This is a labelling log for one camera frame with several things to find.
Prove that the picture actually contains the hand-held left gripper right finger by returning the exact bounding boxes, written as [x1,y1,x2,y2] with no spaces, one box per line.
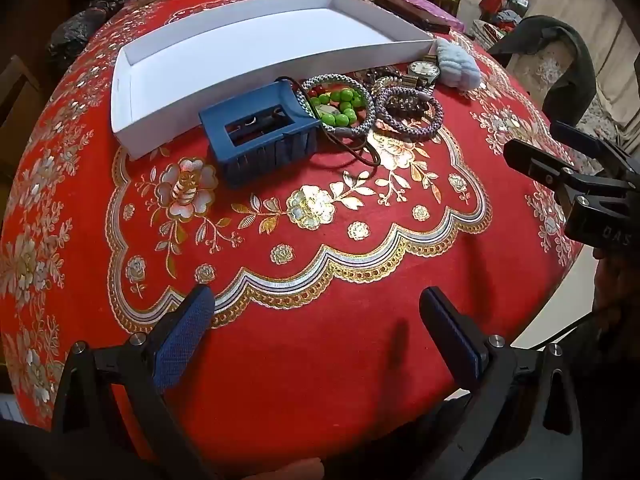
[419,286,586,480]

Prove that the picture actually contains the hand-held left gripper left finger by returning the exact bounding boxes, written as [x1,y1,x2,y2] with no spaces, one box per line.
[50,284,217,480]

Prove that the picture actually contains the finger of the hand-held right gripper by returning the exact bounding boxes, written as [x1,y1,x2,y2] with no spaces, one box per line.
[502,137,628,198]
[550,120,632,173]

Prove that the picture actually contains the purple grey braided bracelet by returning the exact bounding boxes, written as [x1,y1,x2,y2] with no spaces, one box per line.
[374,86,445,142]

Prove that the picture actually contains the light blue fluffy scrunchie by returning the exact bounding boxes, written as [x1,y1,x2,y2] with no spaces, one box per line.
[434,39,482,92]

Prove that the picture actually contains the metal wristwatch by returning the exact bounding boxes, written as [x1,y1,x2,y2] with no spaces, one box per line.
[395,59,443,98]

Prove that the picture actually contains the green bead bracelet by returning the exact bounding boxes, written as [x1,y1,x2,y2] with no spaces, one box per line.
[307,87,368,128]

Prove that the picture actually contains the light grey braided bracelet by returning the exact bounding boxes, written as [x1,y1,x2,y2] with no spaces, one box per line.
[297,74,373,136]

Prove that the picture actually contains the white cardboard tray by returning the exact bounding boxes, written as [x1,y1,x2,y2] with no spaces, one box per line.
[110,0,437,161]

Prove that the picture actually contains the person's left hand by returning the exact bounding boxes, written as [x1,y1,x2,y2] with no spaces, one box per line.
[245,457,324,480]

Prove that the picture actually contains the red floral tablecloth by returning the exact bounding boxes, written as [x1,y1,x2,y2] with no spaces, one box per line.
[0,0,591,461]

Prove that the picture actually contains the purple bag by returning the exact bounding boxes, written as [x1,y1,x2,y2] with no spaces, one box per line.
[395,0,467,32]

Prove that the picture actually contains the dark brown wallet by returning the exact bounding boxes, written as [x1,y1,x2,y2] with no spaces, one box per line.
[370,0,453,33]

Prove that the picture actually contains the black plastic bag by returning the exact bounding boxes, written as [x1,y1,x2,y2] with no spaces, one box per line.
[45,0,121,68]

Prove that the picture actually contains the dark bead coil bracelet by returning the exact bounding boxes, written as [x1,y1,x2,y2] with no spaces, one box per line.
[360,67,406,91]

